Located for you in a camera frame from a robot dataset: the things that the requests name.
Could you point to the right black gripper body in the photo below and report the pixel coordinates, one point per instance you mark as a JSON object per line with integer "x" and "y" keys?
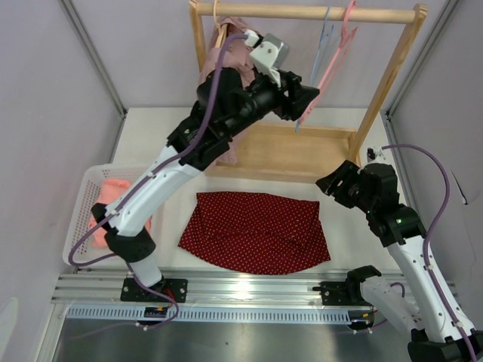
{"x": 355, "y": 197}

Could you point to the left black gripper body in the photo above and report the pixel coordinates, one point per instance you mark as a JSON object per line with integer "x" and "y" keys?
{"x": 263, "y": 96}

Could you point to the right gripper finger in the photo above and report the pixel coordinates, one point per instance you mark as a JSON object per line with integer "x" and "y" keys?
{"x": 334, "y": 184}
{"x": 345, "y": 172}

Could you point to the pink plastic hanger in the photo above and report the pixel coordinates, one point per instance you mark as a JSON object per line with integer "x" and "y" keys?
{"x": 346, "y": 39}

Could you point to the beige plastic hanger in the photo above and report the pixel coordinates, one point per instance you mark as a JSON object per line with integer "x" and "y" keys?
{"x": 221, "y": 28}

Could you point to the red polka dot cloth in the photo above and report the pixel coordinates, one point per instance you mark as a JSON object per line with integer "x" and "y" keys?
{"x": 256, "y": 233}

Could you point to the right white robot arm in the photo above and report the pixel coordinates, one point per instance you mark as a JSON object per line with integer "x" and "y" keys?
{"x": 436, "y": 326}

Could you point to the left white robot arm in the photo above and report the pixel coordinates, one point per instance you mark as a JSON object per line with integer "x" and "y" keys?
{"x": 185, "y": 155}

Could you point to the blue plastic hanger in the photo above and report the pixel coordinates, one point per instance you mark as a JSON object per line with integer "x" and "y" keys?
{"x": 324, "y": 41}

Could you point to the wooden clothes rack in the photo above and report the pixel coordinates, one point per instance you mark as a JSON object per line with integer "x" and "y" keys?
{"x": 277, "y": 152}

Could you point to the salmon pink cloth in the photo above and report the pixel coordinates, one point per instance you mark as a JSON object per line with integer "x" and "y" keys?
{"x": 110, "y": 190}

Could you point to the white plastic basket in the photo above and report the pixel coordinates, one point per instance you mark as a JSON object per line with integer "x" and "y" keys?
{"x": 87, "y": 196}

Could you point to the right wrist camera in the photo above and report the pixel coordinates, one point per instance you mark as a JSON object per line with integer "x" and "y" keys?
{"x": 375, "y": 154}

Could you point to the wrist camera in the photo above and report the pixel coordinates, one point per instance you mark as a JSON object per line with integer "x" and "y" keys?
{"x": 267, "y": 54}
{"x": 375, "y": 154}

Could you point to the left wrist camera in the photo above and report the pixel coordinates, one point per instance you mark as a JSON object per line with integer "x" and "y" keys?
{"x": 267, "y": 54}

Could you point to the aluminium mounting rail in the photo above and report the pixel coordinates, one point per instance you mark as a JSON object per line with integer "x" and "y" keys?
{"x": 214, "y": 296}

